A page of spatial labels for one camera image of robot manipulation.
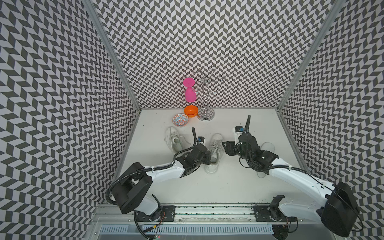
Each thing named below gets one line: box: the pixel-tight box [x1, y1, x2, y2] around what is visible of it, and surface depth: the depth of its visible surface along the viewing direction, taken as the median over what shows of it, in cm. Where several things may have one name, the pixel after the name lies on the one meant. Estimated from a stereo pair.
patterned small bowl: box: [172, 113, 189, 128], surface depth 110 cm
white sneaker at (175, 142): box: [165, 126, 192, 155], surface depth 93 cm
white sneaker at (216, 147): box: [205, 133, 224, 174], surface depth 86 cm
